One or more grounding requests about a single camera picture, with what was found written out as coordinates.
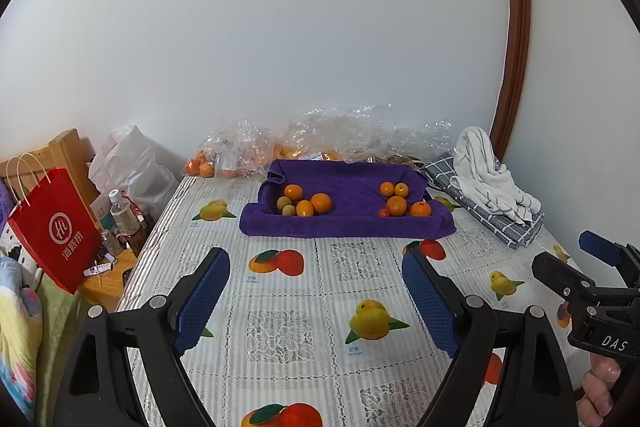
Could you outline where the small white tube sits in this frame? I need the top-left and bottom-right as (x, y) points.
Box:
(83, 257), (119, 278)

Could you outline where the colourful printed blanket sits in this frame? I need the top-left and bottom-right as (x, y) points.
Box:
(0, 256), (44, 423)

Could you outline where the fruit print tablecloth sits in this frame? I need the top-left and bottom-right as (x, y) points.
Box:
(115, 172), (586, 427)

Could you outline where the red paper bag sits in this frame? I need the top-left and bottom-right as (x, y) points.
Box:
(5, 153), (99, 295)

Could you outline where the white towel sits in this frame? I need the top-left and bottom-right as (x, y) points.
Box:
(452, 127), (543, 225)

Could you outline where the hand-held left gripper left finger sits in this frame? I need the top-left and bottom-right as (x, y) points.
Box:
(52, 246), (232, 427)

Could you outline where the brown wooden door frame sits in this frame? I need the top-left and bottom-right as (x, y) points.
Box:
(487, 0), (532, 158)

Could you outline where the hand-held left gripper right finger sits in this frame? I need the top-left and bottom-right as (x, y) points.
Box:
(401, 246), (582, 427)

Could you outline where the clear plastic bag of oranges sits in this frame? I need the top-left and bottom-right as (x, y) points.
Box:
(185, 119), (274, 180)

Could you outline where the grey checked cloth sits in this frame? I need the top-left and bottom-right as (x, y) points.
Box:
(420, 152), (547, 249)

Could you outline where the wooden bedside table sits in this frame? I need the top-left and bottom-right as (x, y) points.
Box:
(79, 247), (139, 314)

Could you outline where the wooden headboard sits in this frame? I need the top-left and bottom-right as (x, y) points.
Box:
(0, 129), (101, 208)

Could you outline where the clear plastic bottle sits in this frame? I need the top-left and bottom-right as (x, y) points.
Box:
(109, 189), (146, 239)

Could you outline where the person's right hand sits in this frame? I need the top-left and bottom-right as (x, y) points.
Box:
(579, 351), (624, 427)

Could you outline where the purple towel covered tray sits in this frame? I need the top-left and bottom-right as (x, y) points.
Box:
(239, 159), (457, 240)

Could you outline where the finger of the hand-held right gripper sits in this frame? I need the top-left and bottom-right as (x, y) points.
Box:
(579, 230), (640, 289)
(531, 251), (602, 304)

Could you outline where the green bed sheet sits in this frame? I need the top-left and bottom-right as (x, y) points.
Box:
(34, 277), (97, 427)

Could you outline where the crumpled clear plastic bag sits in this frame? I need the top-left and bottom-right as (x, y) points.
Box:
(399, 119), (454, 158)

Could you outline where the large clear plastic bag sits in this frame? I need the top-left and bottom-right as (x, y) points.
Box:
(275, 103), (401, 165)

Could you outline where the white plastic bag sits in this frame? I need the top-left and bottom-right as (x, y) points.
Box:
(89, 124), (181, 218)

